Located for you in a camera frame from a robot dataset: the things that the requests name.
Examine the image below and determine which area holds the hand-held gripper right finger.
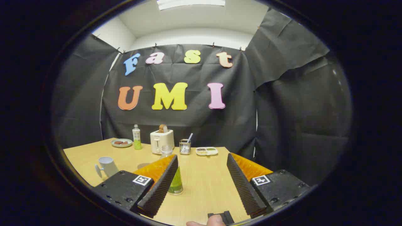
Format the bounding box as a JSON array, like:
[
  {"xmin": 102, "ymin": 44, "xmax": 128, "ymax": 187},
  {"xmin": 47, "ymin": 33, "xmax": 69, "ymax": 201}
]
[{"xmin": 227, "ymin": 153, "xmax": 311, "ymax": 219}]

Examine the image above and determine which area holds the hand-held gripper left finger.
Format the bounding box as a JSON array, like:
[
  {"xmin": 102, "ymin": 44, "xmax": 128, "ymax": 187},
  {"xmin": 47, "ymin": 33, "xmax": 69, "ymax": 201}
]
[{"xmin": 93, "ymin": 154, "xmax": 179, "ymax": 218}]

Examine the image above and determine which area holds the green label juice bottle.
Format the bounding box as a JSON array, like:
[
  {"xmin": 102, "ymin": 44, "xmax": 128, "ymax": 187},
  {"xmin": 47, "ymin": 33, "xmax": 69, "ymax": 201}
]
[{"xmin": 160, "ymin": 145, "xmax": 183, "ymax": 195}]

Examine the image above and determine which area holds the white cup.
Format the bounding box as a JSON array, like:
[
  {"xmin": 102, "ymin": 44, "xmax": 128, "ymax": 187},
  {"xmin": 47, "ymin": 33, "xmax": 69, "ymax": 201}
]
[{"xmin": 95, "ymin": 156, "xmax": 119, "ymax": 180}]

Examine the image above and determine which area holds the slim green drink bottle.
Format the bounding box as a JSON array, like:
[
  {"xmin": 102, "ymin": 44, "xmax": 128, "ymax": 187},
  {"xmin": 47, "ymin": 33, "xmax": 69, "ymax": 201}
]
[{"xmin": 132, "ymin": 124, "xmax": 142, "ymax": 150}]

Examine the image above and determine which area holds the wooden table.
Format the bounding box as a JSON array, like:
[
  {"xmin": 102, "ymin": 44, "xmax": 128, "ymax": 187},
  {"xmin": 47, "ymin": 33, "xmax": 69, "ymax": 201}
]
[{"xmin": 63, "ymin": 137, "xmax": 274, "ymax": 226}]

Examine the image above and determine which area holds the white toaster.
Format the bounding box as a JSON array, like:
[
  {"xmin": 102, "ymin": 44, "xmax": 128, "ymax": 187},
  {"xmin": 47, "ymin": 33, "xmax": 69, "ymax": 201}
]
[{"xmin": 150, "ymin": 129, "xmax": 175, "ymax": 154}]

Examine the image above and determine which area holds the metal mesh utensil holder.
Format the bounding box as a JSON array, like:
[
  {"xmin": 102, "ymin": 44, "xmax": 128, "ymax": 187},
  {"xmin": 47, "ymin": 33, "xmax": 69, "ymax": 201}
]
[{"xmin": 179, "ymin": 139, "xmax": 191, "ymax": 155}]

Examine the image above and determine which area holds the white divided dish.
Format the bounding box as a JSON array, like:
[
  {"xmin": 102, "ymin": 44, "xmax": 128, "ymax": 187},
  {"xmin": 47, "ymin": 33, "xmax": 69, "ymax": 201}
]
[{"xmin": 196, "ymin": 147, "xmax": 219, "ymax": 156}]

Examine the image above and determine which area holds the pale green plate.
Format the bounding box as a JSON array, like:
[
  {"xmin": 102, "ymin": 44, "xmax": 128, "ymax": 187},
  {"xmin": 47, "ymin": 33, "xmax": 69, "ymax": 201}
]
[{"xmin": 111, "ymin": 138, "xmax": 133, "ymax": 148}]

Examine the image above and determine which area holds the ceiling light panel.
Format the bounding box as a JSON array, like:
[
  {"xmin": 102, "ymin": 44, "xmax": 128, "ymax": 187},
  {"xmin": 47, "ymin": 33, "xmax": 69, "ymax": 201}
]
[{"xmin": 156, "ymin": 0, "xmax": 226, "ymax": 11}]

